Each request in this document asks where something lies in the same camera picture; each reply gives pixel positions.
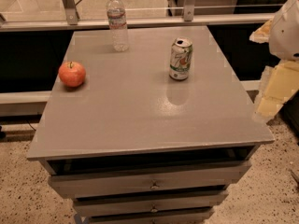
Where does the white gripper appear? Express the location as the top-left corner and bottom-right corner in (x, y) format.
(249, 0), (299, 122)

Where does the clear plastic water bottle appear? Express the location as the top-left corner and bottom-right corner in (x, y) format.
(107, 0), (129, 51)

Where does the green white soda can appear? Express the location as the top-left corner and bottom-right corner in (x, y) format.
(169, 37), (192, 80)

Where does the top grey drawer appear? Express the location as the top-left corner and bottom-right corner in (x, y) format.
(50, 161), (251, 198)

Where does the grey drawer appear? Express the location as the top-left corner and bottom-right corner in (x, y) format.
(50, 161), (251, 198)
(89, 208), (214, 224)
(74, 190), (228, 217)

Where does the middle grey drawer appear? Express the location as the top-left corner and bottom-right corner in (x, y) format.
(74, 190), (228, 217)

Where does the grey drawer cabinet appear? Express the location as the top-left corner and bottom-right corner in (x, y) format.
(26, 25), (276, 224)

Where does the bottom grey drawer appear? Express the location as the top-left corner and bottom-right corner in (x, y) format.
(89, 208), (214, 224)

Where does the red orange apple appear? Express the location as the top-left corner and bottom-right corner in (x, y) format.
(58, 62), (86, 88)

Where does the metal railing frame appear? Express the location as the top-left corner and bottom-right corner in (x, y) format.
(0, 0), (283, 32)

